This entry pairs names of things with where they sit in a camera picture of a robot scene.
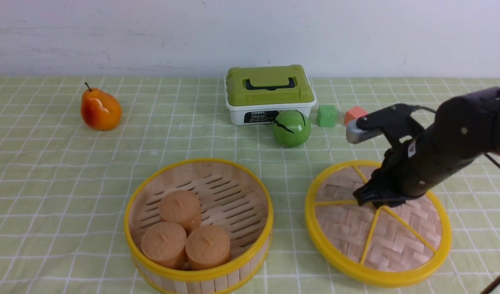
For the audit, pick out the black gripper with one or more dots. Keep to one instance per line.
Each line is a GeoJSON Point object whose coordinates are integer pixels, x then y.
{"type": "Point", "coordinates": [411, 169]}

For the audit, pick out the yellow rimmed bamboo steamer lid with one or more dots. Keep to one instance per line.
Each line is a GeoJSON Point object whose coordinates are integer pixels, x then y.
{"type": "Point", "coordinates": [382, 247]}

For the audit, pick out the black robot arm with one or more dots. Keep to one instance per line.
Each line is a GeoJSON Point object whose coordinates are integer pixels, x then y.
{"type": "Point", "coordinates": [465, 128]}

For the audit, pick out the bamboo steamer basket yellow rim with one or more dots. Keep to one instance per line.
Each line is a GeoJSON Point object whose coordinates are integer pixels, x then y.
{"type": "Point", "coordinates": [231, 197]}

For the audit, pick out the salmon pink foam cube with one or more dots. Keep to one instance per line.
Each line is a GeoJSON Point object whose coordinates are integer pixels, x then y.
{"type": "Point", "coordinates": [353, 114]}

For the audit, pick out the green foam cube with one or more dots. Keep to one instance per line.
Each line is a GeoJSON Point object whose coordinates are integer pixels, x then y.
{"type": "Point", "coordinates": [326, 116]}

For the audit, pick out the green toy apple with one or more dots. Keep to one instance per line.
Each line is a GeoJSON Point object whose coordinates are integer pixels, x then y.
{"type": "Point", "coordinates": [291, 128]}

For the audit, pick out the green lidded white toolbox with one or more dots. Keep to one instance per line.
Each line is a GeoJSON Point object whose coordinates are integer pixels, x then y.
{"type": "Point", "coordinates": [256, 95]}

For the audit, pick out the orange bun right front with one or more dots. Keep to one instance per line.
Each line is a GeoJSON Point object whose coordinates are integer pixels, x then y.
{"type": "Point", "coordinates": [208, 247]}

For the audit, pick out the orange bun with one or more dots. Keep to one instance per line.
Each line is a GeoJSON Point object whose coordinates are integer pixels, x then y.
{"type": "Point", "coordinates": [181, 207]}
{"type": "Point", "coordinates": [208, 247]}
{"type": "Point", "coordinates": [164, 244]}

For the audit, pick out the orange bun back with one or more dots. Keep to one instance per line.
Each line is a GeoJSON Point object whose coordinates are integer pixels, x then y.
{"type": "Point", "coordinates": [181, 207]}

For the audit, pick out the orange bun left front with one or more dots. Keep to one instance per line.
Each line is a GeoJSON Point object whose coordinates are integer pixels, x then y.
{"type": "Point", "coordinates": [164, 244]}

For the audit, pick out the orange toy pear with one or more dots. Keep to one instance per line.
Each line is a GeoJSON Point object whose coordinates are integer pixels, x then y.
{"type": "Point", "coordinates": [100, 110]}

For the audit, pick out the green checkered tablecloth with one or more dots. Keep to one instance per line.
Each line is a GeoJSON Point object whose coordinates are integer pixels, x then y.
{"type": "Point", "coordinates": [64, 186]}

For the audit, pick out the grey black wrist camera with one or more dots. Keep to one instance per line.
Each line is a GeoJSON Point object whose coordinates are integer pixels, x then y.
{"type": "Point", "coordinates": [393, 122]}

